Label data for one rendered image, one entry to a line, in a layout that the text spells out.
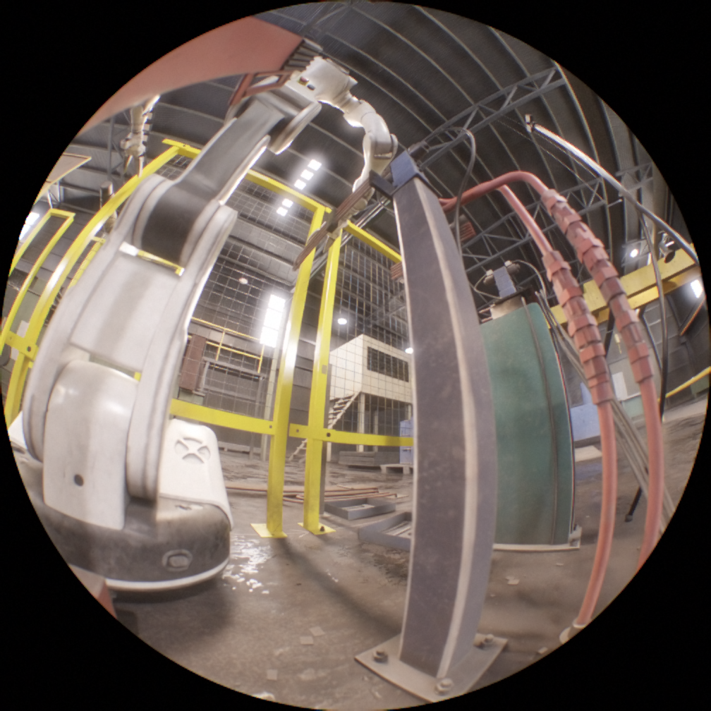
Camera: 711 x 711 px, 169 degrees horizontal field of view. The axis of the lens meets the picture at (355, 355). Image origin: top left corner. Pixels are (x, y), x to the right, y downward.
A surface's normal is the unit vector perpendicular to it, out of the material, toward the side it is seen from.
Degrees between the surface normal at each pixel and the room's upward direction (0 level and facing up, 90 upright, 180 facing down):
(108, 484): 90
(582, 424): 90
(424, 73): 173
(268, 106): 119
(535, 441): 90
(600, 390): 90
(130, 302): 81
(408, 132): 173
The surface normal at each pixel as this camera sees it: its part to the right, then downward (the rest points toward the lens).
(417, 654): -0.78, -0.27
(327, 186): 0.04, 0.87
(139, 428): 0.70, -0.34
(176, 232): 0.44, 0.51
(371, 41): -0.11, 0.94
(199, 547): 0.98, -0.05
